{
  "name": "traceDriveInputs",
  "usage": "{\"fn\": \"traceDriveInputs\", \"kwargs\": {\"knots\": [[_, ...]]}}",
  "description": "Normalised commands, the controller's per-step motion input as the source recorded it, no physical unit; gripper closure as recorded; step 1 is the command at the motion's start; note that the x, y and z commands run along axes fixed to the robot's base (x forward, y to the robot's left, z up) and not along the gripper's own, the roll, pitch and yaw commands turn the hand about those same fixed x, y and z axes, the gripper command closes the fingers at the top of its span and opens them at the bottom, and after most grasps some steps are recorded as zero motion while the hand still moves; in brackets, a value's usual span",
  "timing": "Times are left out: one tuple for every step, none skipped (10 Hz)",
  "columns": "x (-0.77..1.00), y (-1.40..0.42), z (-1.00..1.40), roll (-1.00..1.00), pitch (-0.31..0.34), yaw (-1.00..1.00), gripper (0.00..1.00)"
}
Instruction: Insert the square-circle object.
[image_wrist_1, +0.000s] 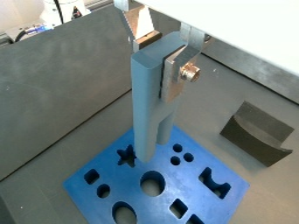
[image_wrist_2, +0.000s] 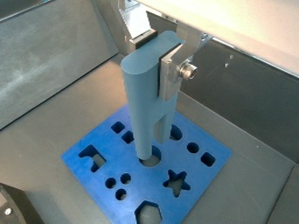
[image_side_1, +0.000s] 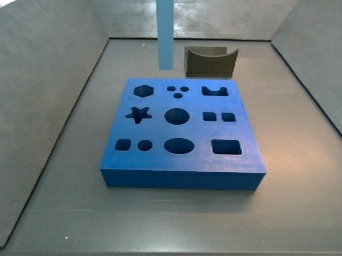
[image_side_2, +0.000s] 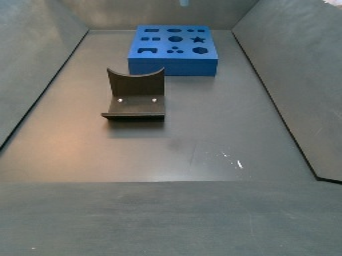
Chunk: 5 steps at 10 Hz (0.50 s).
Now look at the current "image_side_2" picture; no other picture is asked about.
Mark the light blue square-circle peg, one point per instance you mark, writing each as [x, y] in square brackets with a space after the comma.
[183, 3]

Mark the black curved holder stand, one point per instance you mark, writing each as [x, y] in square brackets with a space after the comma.
[137, 96]

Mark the blue foam shape-sorting block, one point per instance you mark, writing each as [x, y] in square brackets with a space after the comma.
[179, 48]

